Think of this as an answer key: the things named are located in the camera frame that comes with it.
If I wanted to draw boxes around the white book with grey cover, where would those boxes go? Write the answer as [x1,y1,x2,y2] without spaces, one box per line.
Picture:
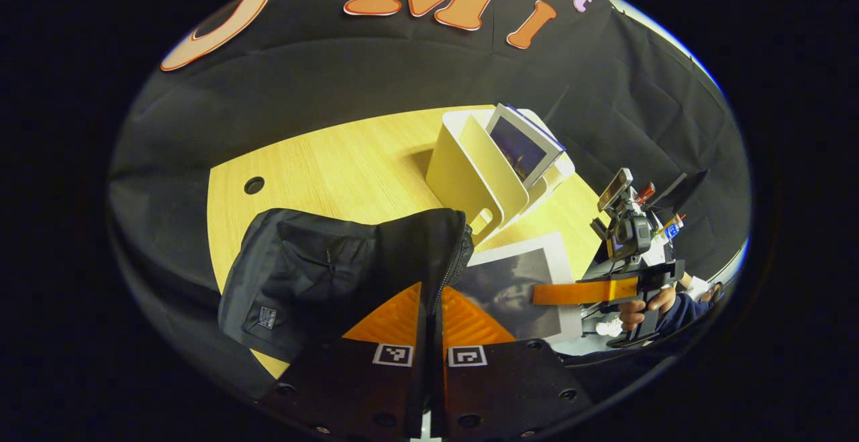
[451,231,583,345]

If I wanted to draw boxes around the white bookshelf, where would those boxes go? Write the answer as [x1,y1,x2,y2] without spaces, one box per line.
[425,108,576,247]

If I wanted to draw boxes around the black schoolbag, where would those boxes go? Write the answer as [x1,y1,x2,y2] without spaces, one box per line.
[217,207,476,362]

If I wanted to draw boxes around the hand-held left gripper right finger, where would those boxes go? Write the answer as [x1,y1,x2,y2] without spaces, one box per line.
[429,286,595,442]

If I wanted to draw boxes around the white book with blue cover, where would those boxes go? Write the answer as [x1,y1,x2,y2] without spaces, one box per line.
[485,103,566,191]

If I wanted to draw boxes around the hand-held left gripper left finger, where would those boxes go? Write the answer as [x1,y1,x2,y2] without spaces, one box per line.
[258,281,430,442]

